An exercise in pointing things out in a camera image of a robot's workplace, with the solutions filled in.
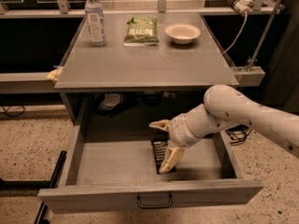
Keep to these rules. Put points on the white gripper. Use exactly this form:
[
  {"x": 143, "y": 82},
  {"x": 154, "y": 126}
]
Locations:
[{"x": 181, "y": 131}]

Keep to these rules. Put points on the dark rxbar chocolate bar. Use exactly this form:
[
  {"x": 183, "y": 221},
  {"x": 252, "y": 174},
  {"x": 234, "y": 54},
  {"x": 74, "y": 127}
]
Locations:
[{"x": 159, "y": 149}]

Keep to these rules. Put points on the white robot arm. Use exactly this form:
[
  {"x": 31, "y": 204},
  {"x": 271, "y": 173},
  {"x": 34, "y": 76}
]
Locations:
[{"x": 223, "y": 108}]

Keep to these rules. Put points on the grey counter cabinet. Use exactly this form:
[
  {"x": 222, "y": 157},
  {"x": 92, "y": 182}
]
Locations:
[{"x": 167, "y": 78}]

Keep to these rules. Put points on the grey open drawer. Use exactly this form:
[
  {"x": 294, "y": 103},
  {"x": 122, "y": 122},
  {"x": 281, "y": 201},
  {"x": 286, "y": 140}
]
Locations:
[{"x": 109, "y": 165}]

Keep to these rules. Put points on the yellow sponge at counter edge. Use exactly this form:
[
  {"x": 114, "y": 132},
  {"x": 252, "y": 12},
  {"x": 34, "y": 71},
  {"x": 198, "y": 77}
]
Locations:
[{"x": 55, "y": 74}]

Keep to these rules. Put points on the white paper bowl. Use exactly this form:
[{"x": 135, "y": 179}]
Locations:
[{"x": 182, "y": 33}]

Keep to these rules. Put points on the green kettle chips bag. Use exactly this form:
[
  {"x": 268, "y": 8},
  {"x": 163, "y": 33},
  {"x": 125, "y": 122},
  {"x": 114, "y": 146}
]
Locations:
[{"x": 141, "y": 31}]

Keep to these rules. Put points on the clear plastic water bottle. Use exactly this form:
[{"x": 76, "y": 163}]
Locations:
[{"x": 96, "y": 24}]

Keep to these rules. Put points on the white power strip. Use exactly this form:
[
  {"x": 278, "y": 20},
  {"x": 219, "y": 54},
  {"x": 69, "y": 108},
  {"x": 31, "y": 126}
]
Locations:
[{"x": 240, "y": 6}]

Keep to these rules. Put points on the diagonal metal rod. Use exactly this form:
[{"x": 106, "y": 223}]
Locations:
[{"x": 252, "y": 59}]

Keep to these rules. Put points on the black drawer handle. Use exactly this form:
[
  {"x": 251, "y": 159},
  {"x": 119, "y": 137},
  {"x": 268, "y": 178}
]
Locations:
[{"x": 154, "y": 201}]

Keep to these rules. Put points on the grey aluminium frame beam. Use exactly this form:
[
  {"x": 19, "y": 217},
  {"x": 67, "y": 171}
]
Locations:
[{"x": 25, "y": 83}]

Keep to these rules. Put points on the black floor rail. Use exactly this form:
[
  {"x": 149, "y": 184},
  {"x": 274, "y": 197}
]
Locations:
[{"x": 23, "y": 187}]

